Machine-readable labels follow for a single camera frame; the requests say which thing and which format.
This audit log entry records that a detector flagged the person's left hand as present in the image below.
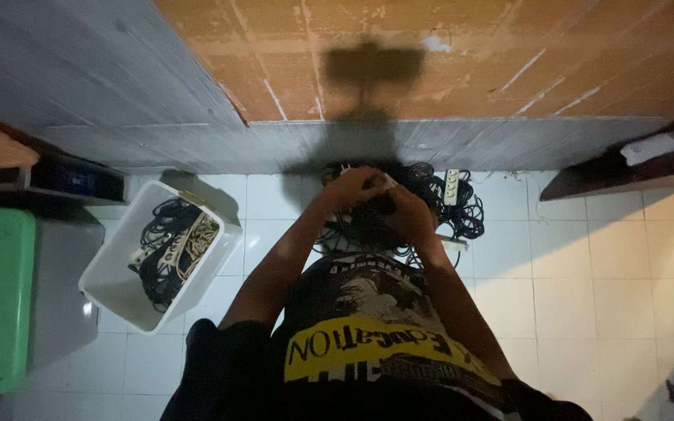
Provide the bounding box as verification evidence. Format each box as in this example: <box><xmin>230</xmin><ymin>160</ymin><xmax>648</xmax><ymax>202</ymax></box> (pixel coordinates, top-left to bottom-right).
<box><xmin>323</xmin><ymin>166</ymin><xmax>400</xmax><ymax>215</ymax></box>

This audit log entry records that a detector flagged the person's right hand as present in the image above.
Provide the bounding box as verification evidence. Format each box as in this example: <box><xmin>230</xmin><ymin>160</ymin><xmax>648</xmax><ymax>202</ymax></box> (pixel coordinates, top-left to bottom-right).
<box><xmin>380</xmin><ymin>184</ymin><xmax>441</xmax><ymax>251</ymax></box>

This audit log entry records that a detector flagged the white power strip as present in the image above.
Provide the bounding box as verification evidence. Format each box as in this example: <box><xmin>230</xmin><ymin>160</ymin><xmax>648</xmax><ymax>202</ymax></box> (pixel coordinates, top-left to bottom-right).
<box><xmin>443</xmin><ymin>169</ymin><xmax>461</xmax><ymax>207</ymax></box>
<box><xmin>436</xmin><ymin>234</ymin><xmax>470</xmax><ymax>253</ymax></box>

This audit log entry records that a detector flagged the black printed t-shirt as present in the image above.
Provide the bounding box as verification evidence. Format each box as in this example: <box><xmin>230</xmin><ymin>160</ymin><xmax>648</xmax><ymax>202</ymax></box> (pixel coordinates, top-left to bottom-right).
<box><xmin>160</xmin><ymin>250</ymin><xmax>595</xmax><ymax>421</ymax></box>

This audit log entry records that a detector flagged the cream power strip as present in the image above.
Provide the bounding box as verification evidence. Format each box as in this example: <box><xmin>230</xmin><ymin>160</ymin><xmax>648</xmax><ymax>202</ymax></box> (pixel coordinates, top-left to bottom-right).
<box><xmin>129</xmin><ymin>218</ymin><xmax>209</xmax><ymax>271</ymax></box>

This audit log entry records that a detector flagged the dark wooden shelf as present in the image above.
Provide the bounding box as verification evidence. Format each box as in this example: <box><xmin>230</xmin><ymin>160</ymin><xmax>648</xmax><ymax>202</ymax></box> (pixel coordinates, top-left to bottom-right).
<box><xmin>538</xmin><ymin>104</ymin><xmax>674</xmax><ymax>202</ymax></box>

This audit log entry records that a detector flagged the white paper sheet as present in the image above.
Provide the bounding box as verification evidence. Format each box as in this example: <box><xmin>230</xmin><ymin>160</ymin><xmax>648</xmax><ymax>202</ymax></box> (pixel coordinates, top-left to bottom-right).
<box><xmin>619</xmin><ymin>124</ymin><xmax>674</xmax><ymax>168</ymax></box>

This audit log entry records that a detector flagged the white plastic bin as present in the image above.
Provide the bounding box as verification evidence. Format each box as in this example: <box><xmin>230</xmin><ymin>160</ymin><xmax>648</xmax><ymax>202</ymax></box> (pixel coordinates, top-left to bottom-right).
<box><xmin>78</xmin><ymin>179</ymin><xmax>243</xmax><ymax>336</ymax></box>

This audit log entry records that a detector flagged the wooden top shelf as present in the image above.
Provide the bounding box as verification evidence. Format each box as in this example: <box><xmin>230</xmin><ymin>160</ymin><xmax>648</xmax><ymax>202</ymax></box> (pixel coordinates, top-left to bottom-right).
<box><xmin>0</xmin><ymin>115</ymin><xmax>128</xmax><ymax>207</ymax></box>

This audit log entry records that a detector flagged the heap of black cables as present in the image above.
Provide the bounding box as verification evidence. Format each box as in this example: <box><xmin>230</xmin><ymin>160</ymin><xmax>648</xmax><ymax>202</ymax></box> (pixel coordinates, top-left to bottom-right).
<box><xmin>314</xmin><ymin>161</ymin><xmax>486</xmax><ymax>270</ymax></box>

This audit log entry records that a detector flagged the yellowish braided cable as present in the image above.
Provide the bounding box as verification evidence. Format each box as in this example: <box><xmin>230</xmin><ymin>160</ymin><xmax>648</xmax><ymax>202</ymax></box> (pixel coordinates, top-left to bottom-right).
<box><xmin>177</xmin><ymin>212</ymin><xmax>221</xmax><ymax>283</ymax></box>

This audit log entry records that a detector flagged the bundle of black cables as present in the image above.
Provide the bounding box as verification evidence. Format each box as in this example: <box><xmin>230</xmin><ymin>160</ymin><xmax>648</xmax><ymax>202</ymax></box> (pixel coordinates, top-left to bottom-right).
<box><xmin>128</xmin><ymin>197</ymin><xmax>212</xmax><ymax>313</ymax></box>

